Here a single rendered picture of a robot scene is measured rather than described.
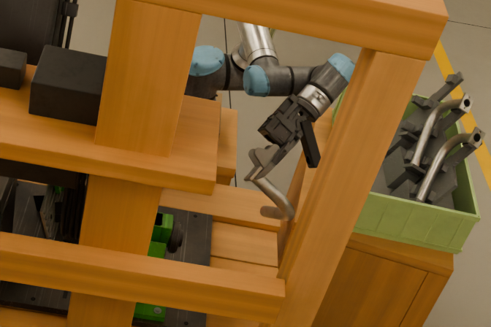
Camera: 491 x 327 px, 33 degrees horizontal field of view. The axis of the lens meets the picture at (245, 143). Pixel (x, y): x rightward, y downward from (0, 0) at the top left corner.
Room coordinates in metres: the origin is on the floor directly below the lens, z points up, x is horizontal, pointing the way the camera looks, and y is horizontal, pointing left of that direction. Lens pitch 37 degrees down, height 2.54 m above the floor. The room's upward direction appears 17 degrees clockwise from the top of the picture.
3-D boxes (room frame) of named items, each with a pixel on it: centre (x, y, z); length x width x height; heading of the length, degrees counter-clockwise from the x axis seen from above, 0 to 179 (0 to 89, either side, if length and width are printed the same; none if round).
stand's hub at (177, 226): (1.42, 0.09, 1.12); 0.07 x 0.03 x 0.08; 10
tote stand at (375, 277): (2.30, -0.48, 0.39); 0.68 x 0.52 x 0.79; 0
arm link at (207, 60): (2.18, 0.19, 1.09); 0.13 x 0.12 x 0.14; 115
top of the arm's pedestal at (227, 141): (2.19, 0.19, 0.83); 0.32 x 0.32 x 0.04; 10
